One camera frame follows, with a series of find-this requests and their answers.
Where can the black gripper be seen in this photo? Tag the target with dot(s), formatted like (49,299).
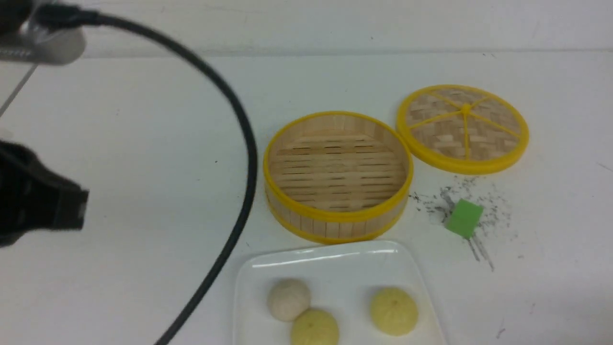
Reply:
(55,202)

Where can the white steamed bun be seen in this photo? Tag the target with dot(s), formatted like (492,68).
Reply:
(288,299)

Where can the pale yellow steamed bun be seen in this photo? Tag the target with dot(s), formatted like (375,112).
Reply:
(315,327)

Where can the white square plate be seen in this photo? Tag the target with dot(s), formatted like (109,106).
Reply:
(342,279)

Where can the yellow rimmed bamboo steamer basket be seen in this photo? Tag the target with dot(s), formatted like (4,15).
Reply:
(336,177)

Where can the green cube block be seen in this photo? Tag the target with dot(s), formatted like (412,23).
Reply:
(464,218)

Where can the yellow rimmed woven steamer lid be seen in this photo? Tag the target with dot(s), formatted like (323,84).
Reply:
(462,129)

